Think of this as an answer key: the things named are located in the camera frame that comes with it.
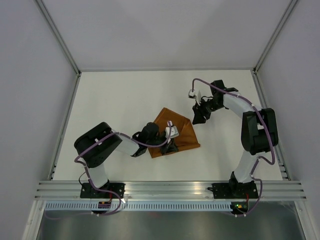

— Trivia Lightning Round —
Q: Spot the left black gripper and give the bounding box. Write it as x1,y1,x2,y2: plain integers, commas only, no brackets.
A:
146,133,178,156

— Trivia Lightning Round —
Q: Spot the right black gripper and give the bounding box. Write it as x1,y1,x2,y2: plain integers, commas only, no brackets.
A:
192,97,223,126

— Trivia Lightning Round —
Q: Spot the brown cloth napkin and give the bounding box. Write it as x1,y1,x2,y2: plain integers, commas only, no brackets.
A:
148,107,201,159

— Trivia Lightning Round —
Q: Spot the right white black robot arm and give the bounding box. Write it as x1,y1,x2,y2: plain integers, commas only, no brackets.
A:
188,79,279,199

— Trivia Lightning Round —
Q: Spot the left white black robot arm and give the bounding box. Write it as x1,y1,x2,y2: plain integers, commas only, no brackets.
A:
74,121,180,198

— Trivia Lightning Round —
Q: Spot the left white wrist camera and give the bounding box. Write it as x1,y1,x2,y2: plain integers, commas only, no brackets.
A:
165,121,180,139

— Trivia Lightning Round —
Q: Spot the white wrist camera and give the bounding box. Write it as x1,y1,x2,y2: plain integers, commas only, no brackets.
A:
188,89,202,105
165,121,180,139

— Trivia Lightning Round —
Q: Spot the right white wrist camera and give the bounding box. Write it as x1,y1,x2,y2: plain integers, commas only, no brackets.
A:
188,89,202,105

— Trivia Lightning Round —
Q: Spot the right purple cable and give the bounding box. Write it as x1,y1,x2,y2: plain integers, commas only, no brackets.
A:
191,78,277,218

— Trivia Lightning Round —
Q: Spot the purple cable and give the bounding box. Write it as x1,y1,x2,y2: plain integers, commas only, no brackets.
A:
43,120,174,221
191,78,277,218

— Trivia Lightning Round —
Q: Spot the rear aluminium frame bar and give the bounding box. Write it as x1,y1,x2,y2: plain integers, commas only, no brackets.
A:
79,66,254,73

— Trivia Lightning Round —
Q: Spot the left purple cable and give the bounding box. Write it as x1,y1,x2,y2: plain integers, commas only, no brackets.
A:
43,120,174,221

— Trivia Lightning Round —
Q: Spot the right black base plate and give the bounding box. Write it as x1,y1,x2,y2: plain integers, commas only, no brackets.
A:
211,182,259,200

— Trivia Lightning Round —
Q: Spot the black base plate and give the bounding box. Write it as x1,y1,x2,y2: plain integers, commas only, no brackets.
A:
211,182,259,200
80,182,125,199

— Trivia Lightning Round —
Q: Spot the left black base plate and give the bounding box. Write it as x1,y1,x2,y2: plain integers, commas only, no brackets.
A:
80,182,125,199

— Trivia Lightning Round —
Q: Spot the aluminium front rail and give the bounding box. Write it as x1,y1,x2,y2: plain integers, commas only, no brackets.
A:
34,180,307,202

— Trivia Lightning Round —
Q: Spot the white slotted cable duct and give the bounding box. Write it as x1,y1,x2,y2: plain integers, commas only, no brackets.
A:
45,201,232,212

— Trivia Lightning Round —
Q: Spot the right aluminium frame post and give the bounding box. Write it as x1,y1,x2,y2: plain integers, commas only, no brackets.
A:
252,0,300,74

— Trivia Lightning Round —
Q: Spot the aluminium frame post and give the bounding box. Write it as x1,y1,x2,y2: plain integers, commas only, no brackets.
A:
33,0,81,76
252,0,300,74

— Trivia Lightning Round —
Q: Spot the left aluminium frame post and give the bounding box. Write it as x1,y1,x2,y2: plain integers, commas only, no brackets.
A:
33,0,81,76

